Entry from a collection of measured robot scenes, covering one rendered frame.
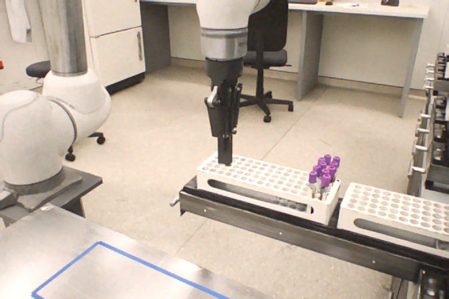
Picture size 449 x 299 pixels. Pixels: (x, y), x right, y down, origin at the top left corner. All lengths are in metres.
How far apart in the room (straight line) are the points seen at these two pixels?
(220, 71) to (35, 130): 0.52
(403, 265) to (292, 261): 1.16
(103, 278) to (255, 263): 1.26
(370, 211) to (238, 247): 1.25
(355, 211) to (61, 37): 0.86
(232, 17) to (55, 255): 0.52
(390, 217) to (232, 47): 0.43
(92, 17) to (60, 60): 2.73
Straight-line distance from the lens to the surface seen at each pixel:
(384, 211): 0.79
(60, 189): 1.15
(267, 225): 0.81
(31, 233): 0.82
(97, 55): 3.94
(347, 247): 0.78
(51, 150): 1.10
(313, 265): 1.90
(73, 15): 1.15
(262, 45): 3.18
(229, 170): 0.84
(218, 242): 1.98
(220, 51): 0.73
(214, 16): 0.72
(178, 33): 5.12
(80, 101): 1.17
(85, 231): 0.78
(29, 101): 1.07
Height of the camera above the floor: 1.28
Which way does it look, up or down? 27 degrees down
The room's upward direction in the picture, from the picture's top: straight up
